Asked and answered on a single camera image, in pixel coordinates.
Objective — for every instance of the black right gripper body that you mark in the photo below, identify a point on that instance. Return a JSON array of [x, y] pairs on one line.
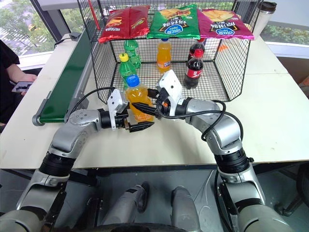
[[162, 106]]

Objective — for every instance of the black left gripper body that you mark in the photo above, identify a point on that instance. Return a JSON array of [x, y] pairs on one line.
[[122, 118]]

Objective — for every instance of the orange soda bottle blue cap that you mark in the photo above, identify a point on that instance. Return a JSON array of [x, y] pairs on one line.
[[163, 58], [138, 96]]

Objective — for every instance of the dark smartphone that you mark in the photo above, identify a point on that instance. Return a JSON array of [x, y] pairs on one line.
[[22, 87]]

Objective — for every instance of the bystander bare forearm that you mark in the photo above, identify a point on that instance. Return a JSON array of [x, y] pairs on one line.
[[15, 71]]

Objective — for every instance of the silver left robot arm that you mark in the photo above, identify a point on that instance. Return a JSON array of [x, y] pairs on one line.
[[79, 120]]

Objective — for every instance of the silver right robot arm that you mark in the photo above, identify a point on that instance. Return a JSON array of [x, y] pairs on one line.
[[222, 125]]

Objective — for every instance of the green conveyor belt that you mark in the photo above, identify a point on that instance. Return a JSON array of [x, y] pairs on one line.
[[65, 79]]

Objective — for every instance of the bystander bare hand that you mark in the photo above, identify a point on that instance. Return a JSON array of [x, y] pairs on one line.
[[29, 78]]

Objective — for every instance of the green soda bottle yellow cap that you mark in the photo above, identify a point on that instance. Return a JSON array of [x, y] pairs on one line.
[[126, 70]]

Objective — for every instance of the cola bottle red cap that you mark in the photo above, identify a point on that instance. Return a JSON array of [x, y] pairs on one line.
[[196, 47], [193, 72]]

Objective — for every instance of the green chips bag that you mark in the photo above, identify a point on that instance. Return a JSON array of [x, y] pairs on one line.
[[173, 24]]

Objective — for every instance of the red chips bag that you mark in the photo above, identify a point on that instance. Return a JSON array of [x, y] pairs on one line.
[[123, 24]]

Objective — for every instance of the grey robot left leg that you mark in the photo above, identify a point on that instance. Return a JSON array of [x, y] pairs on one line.
[[125, 205]]

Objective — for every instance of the grey robot leg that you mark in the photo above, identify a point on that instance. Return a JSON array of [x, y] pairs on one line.
[[184, 210], [125, 205]]

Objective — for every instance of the small orange object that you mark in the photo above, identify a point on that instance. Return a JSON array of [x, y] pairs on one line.
[[222, 48]]

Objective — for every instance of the black power adapter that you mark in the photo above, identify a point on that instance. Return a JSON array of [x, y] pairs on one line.
[[74, 35]]

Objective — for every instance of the grey robot right leg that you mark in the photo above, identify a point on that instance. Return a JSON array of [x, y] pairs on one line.
[[184, 210]]

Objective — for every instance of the magenta chips bag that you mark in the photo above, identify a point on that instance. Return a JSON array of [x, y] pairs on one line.
[[222, 26]]

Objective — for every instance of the red rod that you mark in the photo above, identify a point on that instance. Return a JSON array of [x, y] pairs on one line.
[[94, 15]]

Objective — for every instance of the white tumbler black lid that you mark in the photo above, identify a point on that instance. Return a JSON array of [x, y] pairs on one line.
[[263, 21]]

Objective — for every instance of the bystander in black clothes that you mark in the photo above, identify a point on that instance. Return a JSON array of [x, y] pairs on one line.
[[6, 55]]

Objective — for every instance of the black office chair base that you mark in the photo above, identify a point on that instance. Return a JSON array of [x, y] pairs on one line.
[[304, 181]]

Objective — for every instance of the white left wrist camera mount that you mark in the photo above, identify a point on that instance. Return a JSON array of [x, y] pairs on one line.
[[115, 99]]

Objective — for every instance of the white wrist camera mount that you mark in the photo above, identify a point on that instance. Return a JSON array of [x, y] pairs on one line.
[[115, 99], [172, 84]]

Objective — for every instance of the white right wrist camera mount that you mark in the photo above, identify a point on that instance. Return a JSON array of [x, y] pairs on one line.
[[172, 84]]

